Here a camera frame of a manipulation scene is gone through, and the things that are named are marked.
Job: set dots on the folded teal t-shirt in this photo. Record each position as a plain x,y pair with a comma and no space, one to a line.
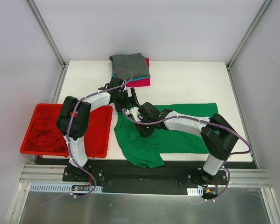
140,79

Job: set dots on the white cable duct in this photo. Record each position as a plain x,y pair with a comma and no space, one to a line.
195,191
64,188

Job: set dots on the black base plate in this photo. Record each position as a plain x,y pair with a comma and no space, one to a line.
120,176

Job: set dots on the right aluminium frame post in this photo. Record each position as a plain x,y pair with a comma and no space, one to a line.
253,25

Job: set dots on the left aluminium frame post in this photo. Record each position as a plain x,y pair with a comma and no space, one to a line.
45,31

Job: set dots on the right white cable duct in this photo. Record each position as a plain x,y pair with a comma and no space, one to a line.
195,191

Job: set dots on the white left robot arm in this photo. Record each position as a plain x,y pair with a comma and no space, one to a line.
73,119

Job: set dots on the aluminium front rail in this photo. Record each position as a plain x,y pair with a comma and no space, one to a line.
42,173

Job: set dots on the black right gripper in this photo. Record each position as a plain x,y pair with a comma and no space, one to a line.
143,129

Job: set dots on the red plastic bin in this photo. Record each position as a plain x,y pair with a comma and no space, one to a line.
95,140

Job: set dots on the left white cable duct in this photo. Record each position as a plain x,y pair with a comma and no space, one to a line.
64,188

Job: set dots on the folded grey t-shirt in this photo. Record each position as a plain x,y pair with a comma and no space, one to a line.
119,65

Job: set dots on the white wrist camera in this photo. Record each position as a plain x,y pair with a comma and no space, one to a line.
135,114

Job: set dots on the green t-shirt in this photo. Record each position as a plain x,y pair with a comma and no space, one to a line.
146,152

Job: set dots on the red t-shirt in bin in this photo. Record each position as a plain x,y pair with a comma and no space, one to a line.
45,136

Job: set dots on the folded pink t-shirt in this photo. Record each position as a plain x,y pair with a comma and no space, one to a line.
142,82

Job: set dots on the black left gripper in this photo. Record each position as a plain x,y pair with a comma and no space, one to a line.
129,100

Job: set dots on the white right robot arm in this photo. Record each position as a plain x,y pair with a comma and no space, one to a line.
218,136

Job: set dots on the aluminium frame post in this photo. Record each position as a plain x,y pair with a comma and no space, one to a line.
253,25
45,31

